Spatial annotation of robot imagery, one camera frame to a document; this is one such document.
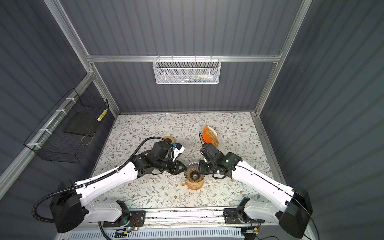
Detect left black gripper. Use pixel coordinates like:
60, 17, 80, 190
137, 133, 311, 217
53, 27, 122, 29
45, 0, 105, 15
154, 158, 189, 175

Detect wooden dripper ring stand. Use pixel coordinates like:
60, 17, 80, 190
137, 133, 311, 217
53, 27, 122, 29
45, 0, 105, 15
186, 174, 205, 182

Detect orange glass carafe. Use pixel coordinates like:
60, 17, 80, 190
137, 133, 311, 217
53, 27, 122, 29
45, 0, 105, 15
181, 179, 204, 191

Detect orange coffee filter box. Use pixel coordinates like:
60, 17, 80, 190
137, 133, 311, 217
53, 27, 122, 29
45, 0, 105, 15
202, 126, 212, 144

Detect brown paper coffee filters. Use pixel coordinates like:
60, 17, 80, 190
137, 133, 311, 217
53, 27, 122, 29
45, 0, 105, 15
206, 127, 219, 147

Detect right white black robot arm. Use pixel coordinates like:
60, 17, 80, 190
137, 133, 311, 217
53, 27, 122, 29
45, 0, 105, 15
199, 144, 313, 239

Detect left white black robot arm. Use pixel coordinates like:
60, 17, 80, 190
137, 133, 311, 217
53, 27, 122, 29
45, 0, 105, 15
50, 141, 187, 233

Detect pens in white basket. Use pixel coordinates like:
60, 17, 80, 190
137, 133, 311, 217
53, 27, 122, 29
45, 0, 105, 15
178, 74, 219, 83

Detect yellow marker in black basket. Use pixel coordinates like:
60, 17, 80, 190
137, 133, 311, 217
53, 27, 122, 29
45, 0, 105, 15
97, 108, 109, 122

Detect black pad in side basket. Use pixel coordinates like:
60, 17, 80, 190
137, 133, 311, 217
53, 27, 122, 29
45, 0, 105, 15
63, 113, 101, 137

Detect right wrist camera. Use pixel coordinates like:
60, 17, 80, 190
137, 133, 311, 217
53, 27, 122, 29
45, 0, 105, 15
200, 143, 219, 162

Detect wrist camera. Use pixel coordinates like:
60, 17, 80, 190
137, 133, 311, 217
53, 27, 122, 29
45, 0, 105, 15
171, 143, 185, 162
200, 143, 219, 162

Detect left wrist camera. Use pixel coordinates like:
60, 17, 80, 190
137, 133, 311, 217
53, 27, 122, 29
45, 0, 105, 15
171, 143, 185, 162

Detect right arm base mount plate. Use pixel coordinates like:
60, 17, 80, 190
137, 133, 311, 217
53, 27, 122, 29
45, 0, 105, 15
223, 208, 265, 224

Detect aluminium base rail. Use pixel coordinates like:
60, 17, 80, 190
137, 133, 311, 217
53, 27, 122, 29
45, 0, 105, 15
64, 206, 304, 229

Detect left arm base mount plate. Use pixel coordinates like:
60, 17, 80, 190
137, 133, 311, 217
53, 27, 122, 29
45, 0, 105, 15
103, 211, 147, 228

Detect white wire wall basket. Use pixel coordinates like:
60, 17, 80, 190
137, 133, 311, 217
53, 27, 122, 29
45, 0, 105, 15
153, 60, 222, 85

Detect black wire side basket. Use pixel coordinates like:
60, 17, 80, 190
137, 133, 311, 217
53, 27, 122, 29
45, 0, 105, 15
24, 89, 109, 164

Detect black corrugated cable conduit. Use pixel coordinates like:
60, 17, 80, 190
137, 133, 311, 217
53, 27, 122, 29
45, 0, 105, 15
31, 136, 169, 240

